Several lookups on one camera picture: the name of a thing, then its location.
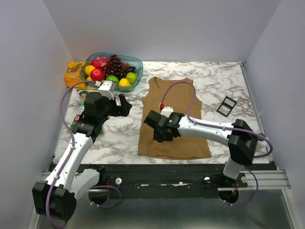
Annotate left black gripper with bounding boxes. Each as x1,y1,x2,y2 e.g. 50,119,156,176
98,93,132,122

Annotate brown clothing garment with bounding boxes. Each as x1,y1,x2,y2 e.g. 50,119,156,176
138,77,211,160

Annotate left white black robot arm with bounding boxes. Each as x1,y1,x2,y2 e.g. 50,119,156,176
32,92,132,222

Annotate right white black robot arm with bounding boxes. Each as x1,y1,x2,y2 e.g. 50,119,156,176
144,111,268,187

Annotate black brooch display box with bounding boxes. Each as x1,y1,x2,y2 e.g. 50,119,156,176
216,96,237,117

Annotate yellow lemon front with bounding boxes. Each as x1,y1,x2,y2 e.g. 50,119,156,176
118,78,131,87

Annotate yellow lemon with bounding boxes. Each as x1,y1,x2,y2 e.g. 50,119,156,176
118,78,131,87
85,65,95,76

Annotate green lime right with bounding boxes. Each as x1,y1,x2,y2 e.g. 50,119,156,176
126,72,138,85

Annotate clear teal fruit bowl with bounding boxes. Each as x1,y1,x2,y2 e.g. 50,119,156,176
80,52,143,92

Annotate purple grape bunch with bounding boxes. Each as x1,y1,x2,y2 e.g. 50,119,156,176
103,54,136,80

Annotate red apple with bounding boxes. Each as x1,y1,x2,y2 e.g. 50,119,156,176
90,68,104,82

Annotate green cassava chips bag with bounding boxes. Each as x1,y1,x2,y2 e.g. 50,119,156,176
70,89,98,131

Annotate red dragon fruit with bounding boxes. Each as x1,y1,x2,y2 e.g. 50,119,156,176
91,56,110,71

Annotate yellow lemon left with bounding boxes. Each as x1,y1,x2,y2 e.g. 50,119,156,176
85,65,95,76

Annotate orange snack packet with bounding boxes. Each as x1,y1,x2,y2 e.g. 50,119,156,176
64,62,86,87

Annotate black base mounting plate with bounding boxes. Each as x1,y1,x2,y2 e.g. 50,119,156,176
49,163,248,200

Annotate white bottle black cap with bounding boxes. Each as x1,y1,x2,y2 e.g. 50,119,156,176
255,133,268,151

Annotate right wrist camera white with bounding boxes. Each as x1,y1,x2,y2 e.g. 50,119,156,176
159,103,173,118

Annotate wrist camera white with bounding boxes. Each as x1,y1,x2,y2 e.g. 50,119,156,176
159,103,173,118
98,81,115,100

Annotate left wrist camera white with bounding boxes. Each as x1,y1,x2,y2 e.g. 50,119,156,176
98,81,115,100

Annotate aluminium frame rail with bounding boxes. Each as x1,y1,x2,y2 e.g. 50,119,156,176
218,169,291,191

